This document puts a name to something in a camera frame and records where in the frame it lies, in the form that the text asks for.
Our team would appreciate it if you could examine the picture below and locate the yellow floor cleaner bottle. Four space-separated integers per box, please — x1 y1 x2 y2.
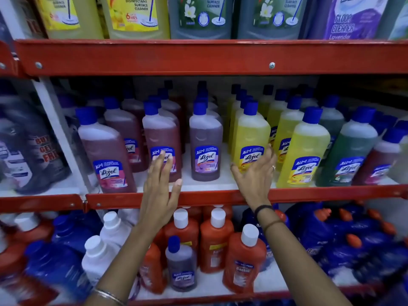
232 101 272 174

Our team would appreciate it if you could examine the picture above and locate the blue plastic bottle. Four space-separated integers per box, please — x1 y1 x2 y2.
52 213 103 253
24 240 94 304

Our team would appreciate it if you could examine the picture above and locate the white shelf board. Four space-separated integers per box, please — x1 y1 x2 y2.
133 143 400 192

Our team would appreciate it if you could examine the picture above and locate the small purple cleaner bottle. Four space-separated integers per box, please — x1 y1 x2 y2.
165 235 198 292

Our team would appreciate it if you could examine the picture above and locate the orange bottle white cap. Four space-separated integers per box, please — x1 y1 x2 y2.
9 213 55 246

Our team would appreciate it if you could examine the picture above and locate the silver bangle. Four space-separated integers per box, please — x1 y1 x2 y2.
93 288 127 306

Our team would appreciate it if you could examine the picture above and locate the person's right forearm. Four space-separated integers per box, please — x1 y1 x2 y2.
254 205 353 306

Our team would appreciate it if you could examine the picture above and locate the group of yellow blue-capped bottles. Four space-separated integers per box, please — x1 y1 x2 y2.
224 83 331 189

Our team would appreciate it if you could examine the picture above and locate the brown thread bracelet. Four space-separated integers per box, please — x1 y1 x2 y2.
263 219 285 234

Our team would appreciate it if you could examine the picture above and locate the group of orange white-capped bottles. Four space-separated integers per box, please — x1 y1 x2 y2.
140 204 267 295

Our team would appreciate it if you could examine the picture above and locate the person's left hand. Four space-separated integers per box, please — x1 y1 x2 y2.
140 150 183 232

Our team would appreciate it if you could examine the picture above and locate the red metal shelf beam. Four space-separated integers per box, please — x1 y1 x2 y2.
127 283 386 306
0 194 85 214
85 184 408 211
14 39 408 77
0 41 20 77

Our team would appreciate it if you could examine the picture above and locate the white shelf upright post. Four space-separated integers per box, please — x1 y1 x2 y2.
31 77 91 196

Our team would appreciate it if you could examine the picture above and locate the green cleaner bottle blue cap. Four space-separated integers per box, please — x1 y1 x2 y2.
318 95 346 151
315 106 379 187

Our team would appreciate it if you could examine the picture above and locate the row of purple blue-capped bottles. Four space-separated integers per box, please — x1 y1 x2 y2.
189 81 224 182

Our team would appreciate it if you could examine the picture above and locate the black wristband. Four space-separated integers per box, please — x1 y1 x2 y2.
254 205 275 221

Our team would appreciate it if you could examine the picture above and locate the pile of blue orange-capped bottles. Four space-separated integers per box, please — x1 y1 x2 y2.
273 201 408 285

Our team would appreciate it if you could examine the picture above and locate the person's left forearm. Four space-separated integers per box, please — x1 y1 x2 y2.
84 225 168 306

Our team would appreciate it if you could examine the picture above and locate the white plastic bottle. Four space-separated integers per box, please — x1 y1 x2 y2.
81 235 119 285
99 211 133 249

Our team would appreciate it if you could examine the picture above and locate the wrapped pack of dark bottles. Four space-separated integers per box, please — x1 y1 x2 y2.
0 80 72 195

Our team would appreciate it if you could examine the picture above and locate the red-brown cleaner bottle blue cap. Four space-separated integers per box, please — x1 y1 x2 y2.
352 127 406 187

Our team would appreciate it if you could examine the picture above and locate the large green cleaner bottle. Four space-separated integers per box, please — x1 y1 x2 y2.
237 0 309 40
168 0 237 40

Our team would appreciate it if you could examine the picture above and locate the person's right hand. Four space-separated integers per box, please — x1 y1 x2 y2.
231 145 278 213

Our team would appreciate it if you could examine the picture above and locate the large yellow cleaner bottle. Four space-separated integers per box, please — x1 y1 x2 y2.
33 0 105 40
101 0 171 40

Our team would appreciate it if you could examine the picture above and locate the group of pink blue-capped bottles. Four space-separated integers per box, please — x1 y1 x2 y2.
75 80 186 194

